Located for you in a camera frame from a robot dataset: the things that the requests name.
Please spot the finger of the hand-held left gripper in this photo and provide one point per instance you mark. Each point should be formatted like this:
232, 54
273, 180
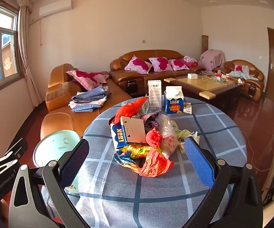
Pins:
18, 147

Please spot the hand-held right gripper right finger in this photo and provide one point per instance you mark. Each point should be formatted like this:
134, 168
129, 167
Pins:
198, 163

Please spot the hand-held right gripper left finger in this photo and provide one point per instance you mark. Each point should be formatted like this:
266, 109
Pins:
74, 163

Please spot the mint green trash bin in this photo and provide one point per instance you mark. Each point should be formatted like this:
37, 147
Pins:
56, 144

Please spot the yellow plastic bag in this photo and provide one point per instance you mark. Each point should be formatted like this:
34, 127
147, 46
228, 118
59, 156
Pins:
183, 134

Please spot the red printed plastic bag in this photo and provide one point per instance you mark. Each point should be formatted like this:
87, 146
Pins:
156, 166

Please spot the clear plastic bag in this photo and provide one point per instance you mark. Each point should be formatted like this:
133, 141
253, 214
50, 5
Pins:
166, 130

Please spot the red wrapper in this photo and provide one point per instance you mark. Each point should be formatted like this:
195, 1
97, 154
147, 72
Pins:
153, 137

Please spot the blue milk carton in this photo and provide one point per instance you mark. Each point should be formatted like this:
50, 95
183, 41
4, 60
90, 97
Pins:
118, 135

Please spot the colourful foil wrapper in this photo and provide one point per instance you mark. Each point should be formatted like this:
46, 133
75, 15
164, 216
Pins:
132, 152

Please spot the purple foil wrapper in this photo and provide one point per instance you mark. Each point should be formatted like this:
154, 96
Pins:
151, 120

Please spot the red paper carton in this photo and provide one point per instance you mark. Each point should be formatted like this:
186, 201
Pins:
134, 129

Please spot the plain red plastic bag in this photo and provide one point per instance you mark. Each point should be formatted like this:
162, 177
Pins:
129, 109

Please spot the brown leather chaise sofa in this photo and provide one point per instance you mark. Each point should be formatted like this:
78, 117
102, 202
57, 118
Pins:
61, 121

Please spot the blue striped folded sheet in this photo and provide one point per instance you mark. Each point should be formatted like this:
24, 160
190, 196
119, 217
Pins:
84, 108

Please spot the blue plaid tablecloth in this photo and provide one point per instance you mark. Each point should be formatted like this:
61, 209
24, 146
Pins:
151, 194

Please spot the small white packet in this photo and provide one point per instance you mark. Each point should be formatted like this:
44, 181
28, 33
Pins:
187, 108

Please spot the blue tissue box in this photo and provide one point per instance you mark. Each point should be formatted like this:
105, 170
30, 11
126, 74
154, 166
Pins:
173, 103

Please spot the blue plaid folded sheet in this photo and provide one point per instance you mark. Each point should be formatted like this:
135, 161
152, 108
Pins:
89, 95

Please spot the dark wooden coffee table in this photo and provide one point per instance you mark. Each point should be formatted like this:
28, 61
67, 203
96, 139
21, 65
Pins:
198, 85

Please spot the tall white box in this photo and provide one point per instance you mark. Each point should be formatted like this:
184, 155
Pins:
154, 92

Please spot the paper cutting window decal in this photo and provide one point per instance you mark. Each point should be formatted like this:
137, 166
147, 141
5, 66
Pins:
7, 63

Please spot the pink floral pillow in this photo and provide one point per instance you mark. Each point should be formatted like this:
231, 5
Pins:
178, 64
138, 64
87, 78
239, 68
160, 64

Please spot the white tissue box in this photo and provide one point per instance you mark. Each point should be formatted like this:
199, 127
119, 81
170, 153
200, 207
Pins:
192, 76

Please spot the beige curtain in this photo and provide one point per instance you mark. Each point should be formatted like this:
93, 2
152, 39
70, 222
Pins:
25, 52

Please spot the brown leather armchair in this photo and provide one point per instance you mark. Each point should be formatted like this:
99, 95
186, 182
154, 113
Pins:
253, 85

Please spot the sliding window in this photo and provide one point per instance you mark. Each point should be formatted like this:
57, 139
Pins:
1, 47

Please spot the light blue cloth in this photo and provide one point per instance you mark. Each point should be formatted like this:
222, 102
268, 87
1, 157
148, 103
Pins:
245, 72

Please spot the pink rolled blanket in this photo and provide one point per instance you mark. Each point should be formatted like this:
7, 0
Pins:
190, 60

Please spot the pink floral cloth cover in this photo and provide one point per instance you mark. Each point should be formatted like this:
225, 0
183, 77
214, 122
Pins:
210, 58

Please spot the tall woven floor lamp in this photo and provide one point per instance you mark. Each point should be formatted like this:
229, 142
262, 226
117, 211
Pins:
204, 44

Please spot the white air conditioner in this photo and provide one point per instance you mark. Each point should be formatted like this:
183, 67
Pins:
55, 8

